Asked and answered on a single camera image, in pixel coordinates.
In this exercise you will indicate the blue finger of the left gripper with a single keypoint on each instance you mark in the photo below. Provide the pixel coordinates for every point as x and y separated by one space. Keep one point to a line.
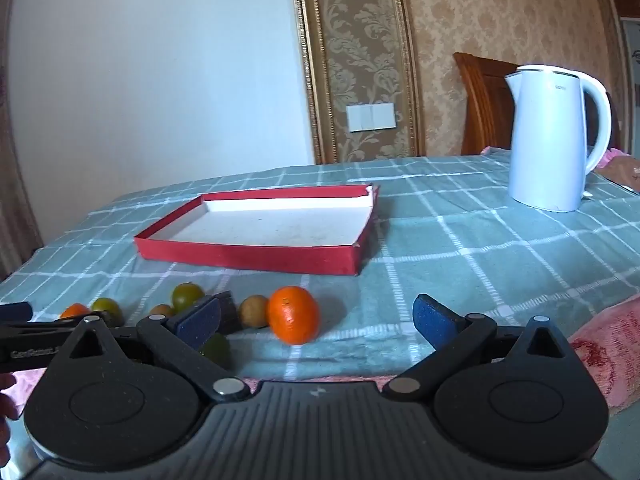
17 312

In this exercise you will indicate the brown longan fruit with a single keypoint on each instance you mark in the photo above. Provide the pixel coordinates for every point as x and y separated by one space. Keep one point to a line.
163 309
253 312

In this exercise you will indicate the green avocado-like fruit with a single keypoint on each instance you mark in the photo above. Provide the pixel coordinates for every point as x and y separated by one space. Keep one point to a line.
218 351

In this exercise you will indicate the person's left hand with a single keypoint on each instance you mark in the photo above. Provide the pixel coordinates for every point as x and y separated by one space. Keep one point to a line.
8 411

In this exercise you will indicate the white electric kettle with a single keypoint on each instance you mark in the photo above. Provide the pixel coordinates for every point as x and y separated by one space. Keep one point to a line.
561 129

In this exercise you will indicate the patterned curtain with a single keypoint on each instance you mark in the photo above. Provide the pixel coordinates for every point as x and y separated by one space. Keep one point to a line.
20 236

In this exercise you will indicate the teal checked bed blanket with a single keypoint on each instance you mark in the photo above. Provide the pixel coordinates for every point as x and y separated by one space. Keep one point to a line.
443 226

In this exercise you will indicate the white wall switch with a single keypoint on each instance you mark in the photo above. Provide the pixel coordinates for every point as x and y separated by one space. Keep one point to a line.
370 117

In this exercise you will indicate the green round fruit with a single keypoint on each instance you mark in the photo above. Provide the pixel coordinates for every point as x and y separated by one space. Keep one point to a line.
104 304
185 295

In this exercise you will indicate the large orange mandarin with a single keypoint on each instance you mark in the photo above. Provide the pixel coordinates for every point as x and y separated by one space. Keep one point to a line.
293 315

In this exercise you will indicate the pink items by headboard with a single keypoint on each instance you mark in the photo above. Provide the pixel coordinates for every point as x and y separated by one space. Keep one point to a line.
620 168

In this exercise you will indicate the small orange mandarin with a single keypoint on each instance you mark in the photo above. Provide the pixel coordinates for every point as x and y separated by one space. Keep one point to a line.
75 310

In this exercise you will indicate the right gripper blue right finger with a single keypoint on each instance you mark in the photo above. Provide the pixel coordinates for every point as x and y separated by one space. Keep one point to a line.
458 342

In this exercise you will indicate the red shallow box tray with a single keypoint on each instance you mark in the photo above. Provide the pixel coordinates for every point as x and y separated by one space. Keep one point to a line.
308 230

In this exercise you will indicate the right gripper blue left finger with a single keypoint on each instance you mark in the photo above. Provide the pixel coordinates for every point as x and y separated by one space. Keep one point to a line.
176 342

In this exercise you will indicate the wooden headboard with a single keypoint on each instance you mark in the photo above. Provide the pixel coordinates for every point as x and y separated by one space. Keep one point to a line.
490 106

